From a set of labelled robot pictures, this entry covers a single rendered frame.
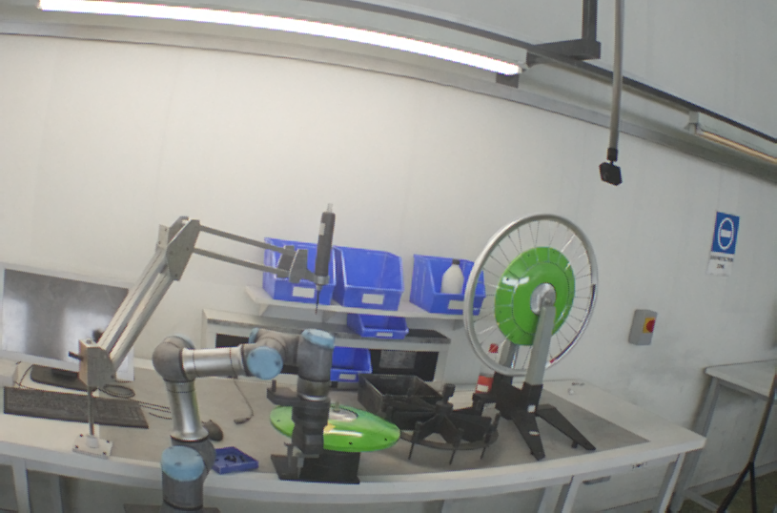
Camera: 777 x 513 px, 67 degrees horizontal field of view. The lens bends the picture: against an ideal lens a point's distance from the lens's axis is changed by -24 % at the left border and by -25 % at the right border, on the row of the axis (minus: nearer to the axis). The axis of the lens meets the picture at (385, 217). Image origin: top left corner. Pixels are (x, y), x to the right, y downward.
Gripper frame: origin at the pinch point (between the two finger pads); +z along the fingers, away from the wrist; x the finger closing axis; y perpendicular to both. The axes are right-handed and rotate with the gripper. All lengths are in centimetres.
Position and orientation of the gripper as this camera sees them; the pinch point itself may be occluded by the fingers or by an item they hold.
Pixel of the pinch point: (294, 472)
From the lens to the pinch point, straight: 151.1
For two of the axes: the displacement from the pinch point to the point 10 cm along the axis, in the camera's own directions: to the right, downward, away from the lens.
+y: 8.6, 1.0, 5.0
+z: -1.4, 9.9, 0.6
